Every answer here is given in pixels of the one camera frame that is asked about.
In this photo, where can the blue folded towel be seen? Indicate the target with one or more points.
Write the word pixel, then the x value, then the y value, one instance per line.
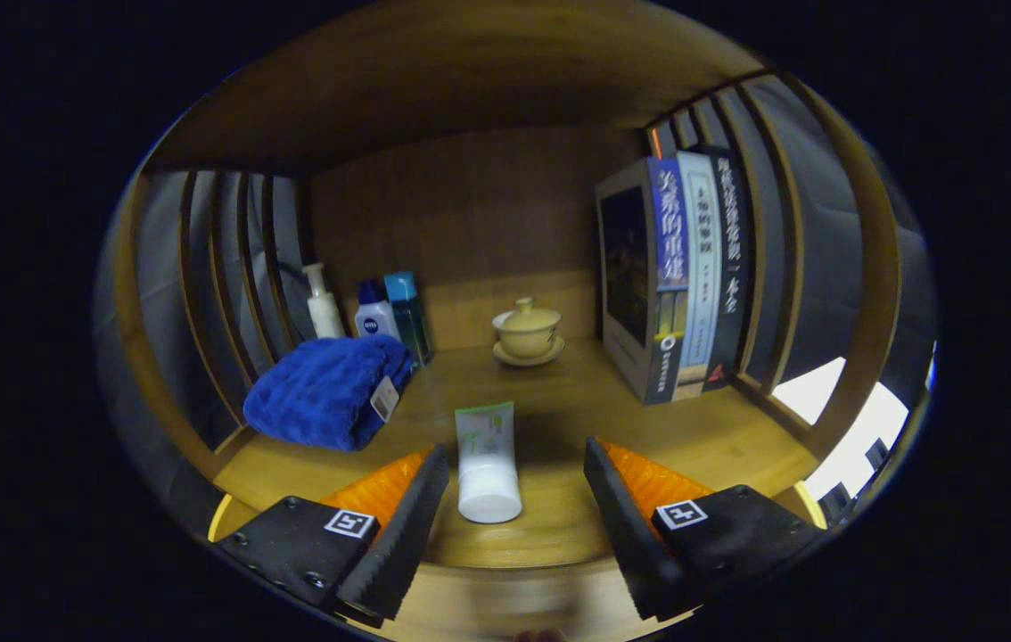
pixel 318 392

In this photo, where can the book with black spine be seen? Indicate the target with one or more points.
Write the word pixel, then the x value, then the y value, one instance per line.
pixel 733 267

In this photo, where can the book with pale spine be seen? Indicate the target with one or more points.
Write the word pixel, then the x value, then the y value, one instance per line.
pixel 702 267

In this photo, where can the wooden countertop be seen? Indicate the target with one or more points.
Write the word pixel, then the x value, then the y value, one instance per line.
pixel 577 419

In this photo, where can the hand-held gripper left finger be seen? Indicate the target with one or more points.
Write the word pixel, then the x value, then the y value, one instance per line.
pixel 407 526

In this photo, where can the book with blue spine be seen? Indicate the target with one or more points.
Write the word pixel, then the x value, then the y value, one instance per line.
pixel 668 232

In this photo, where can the white side cabinet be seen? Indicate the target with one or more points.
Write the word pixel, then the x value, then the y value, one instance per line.
pixel 871 428

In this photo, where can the teal bottle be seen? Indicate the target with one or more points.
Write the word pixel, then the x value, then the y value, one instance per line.
pixel 407 312

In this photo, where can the beige lidded teacup with saucer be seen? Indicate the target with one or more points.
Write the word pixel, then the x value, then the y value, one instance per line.
pixel 528 334

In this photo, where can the wooden cabinet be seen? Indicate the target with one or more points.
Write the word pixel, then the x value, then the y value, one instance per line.
pixel 470 205

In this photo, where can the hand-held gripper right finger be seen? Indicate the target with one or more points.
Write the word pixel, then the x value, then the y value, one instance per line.
pixel 626 535

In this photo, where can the white pump bottle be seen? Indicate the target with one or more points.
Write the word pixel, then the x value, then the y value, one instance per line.
pixel 325 316

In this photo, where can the white tube with green print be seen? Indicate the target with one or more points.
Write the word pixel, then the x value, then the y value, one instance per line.
pixel 488 481

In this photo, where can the white bottle with blue cap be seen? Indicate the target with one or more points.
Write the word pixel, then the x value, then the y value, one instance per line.
pixel 376 321

